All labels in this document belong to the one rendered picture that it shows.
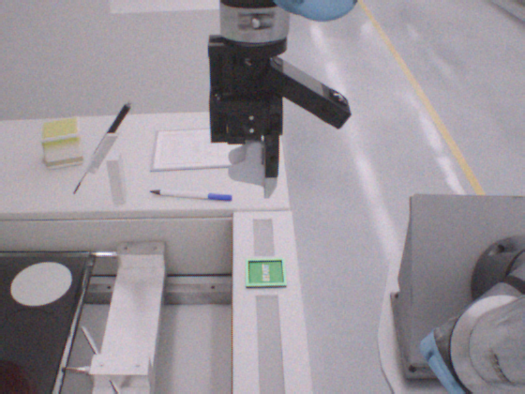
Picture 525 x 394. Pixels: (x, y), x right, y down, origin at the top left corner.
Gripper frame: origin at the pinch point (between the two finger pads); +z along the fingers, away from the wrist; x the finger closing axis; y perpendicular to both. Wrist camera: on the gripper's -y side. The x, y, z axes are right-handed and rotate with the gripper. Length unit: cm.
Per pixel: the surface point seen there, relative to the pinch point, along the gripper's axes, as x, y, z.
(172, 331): -1.9, 15.4, 28.7
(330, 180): -167, -37, 111
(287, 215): -13.7, -3.2, 14.7
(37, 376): 13.8, 32.1, 20.6
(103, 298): -8.0, 27.7, 27.3
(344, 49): -343, -72, 111
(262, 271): -0.2, 1.1, 14.2
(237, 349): 13.6, 4.7, 14.6
